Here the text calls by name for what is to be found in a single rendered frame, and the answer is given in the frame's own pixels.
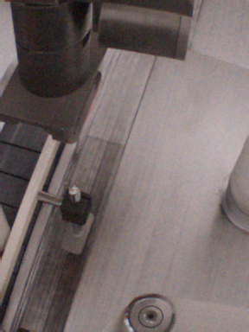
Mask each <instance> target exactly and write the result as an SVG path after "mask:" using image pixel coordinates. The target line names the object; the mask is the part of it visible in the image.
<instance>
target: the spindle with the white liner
mask: <svg viewBox="0 0 249 332"><path fill-rule="evenodd" d="M221 202H222V206H223V208H224V209H225V210H224V212H225V214H226V215H227V216H228V217H227V218H228V219H229V220H230V221H231V222H232V223H233V224H234V225H235V226H236V227H238V228H239V229H241V230H244V231H246V232H248V233H249V133H248V137H247V138H246V141H245V143H244V145H243V147H242V151H241V153H240V154H239V156H238V160H237V162H236V163H235V164H234V166H233V168H232V170H231V171H230V174H229V176H228V178H227V180H226V181H225V182H224V185H223V187H222V194H221Z"/></svg>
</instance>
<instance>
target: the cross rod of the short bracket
mask: <svg viewBox="0 0 249 332"><path fill-rule="evenodd" d="M36 199H37V200H38V201H40V202H43V203H46V204H48V205H51V206H54V207H57V208H59V207H60V204H61V201H62V200H63V197H60V196H57V195H52V194H50V193H46V192H44V191H41V190H39V192H38V194H37V196H36Z"/></svg>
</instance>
